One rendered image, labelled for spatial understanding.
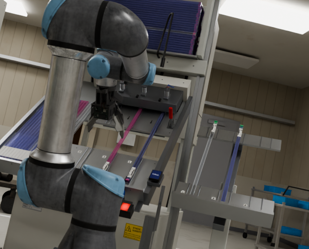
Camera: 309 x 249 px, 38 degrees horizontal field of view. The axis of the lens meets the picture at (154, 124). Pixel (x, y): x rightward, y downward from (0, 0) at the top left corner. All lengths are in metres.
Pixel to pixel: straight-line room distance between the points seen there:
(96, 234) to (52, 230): 1.02
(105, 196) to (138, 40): 0.39
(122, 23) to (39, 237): 1.32
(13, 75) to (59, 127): 7.93
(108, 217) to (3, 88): 7.99
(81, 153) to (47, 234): 0.46
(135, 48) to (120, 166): 0.76
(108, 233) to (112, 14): 0.53
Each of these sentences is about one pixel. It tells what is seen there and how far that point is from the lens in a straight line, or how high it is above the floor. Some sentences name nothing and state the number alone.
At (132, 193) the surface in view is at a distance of 1.67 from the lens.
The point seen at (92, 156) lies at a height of 0.81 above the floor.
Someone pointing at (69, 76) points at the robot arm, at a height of 0.98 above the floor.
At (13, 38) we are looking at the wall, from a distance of 9.19.
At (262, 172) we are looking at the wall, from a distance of 9.31.
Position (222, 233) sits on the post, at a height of 0.63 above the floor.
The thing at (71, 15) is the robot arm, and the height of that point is 1.12.
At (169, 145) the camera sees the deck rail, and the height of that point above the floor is 0.92.
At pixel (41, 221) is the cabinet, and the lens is 2.14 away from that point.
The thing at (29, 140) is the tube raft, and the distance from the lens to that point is 1.96.
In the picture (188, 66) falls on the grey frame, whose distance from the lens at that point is 2.19.
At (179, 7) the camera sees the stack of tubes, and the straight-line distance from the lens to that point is 2.27.
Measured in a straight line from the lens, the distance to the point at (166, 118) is 2.04.
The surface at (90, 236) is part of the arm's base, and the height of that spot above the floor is 0.62.
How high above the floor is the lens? 0.80
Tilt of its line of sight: 6 degrees up
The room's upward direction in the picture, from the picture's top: 12 degrees clockwise
